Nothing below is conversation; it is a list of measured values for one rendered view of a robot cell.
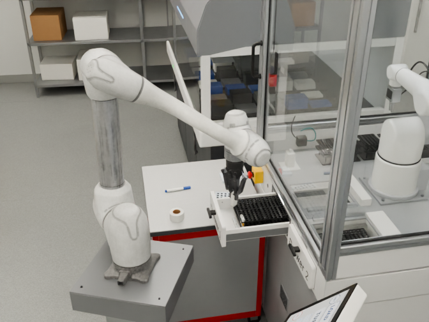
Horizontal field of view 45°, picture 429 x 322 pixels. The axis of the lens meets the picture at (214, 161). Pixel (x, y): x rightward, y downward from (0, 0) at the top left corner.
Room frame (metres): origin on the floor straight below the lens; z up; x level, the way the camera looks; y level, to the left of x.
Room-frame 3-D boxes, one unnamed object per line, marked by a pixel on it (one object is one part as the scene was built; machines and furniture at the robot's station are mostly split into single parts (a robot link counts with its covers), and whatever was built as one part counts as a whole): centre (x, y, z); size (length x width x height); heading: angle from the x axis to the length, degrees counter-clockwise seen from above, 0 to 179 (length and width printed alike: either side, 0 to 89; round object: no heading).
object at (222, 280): (2.30, 0.08, 0.38); 0.62 x 0.58 x 0.76; 10
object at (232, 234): (1.94, -0.22, 0.86); 0.40 x 0.26 x 0.06; 100
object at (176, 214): (2.05, 0.18, 0.78); 0.07 x 0.07 x 0.04
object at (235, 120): (1.86, -0.09, 1.34); 0.13 x 0.11 x 0.16; 24
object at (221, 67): (3.70, -0.32, 1.13); 1.78 x 1.14 x 0.45; 10
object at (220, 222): (1.90, -0.01, 0.87); 0.29 x 0.02 x 0.11; 10
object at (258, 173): (2.28, -0.22, 0.88); 0.07 x 0.05 x 0.07; 10
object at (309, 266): (1.65, -0.35, 0.87); 0.29 x 0.02 x 0.11; 10
